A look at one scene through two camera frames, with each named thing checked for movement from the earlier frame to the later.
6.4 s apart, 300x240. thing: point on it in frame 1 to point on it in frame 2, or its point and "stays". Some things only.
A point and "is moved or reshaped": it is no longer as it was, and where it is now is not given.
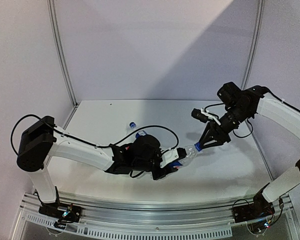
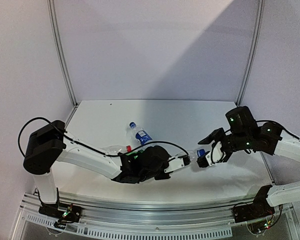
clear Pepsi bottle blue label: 191,151 is moved or reshaped
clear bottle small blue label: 138,134 stays
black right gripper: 213,127 to 214,136
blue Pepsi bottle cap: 198,146 to 201,152
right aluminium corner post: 259,15 stays
